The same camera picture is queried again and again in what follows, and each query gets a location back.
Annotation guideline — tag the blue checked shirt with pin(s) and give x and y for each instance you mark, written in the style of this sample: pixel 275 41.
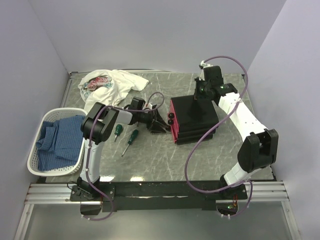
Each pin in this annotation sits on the blue checked shirt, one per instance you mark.
pixel 60 143

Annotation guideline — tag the green stubby screwdriver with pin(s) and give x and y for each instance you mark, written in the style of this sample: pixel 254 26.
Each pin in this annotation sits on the green stubby screwdriver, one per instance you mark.
pixel 118 131

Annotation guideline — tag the aluminium rail frame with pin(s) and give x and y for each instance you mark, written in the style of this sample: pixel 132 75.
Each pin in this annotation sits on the aluminium rail frame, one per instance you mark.
pixel 60 193

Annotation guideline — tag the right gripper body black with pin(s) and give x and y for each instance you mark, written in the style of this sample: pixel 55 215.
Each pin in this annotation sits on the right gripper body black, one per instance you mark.
pixel 200 92

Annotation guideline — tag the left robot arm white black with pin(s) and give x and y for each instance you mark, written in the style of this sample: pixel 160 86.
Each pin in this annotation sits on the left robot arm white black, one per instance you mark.
pixel 98 126

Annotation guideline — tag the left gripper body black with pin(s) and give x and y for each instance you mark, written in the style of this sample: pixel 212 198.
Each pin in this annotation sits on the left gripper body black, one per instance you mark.
pixel 152 120

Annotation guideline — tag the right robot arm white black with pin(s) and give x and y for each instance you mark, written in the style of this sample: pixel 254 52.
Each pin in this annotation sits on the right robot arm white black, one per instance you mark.
pixel 259 144

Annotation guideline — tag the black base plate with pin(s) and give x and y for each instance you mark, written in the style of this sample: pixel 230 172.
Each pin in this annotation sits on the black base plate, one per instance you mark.
pixel 154 195

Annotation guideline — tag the green long screwdriver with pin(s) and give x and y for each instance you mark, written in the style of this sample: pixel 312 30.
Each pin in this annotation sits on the green long screwdriver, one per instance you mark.
pixel 131 139

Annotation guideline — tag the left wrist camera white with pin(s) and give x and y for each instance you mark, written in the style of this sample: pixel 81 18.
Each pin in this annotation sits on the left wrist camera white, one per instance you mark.
pixel 150 106

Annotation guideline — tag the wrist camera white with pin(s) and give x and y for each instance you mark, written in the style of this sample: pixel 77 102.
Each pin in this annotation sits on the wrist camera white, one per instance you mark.
pixel 202 66
pixel 150 106

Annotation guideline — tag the white laundry basket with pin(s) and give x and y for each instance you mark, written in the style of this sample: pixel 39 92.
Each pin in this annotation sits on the white laundry basket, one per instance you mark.
pixel 52 116

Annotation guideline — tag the black drawer cabinet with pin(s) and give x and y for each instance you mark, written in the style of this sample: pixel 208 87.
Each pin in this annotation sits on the black drawer cabinet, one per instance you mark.
pixel 190 119

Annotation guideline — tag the white floral t-shirt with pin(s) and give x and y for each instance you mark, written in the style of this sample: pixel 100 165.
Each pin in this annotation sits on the white floral t-shirt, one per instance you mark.
pixel 108 87

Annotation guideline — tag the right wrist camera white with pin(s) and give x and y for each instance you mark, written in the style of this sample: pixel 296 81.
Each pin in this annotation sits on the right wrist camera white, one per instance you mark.
pixel 202 66

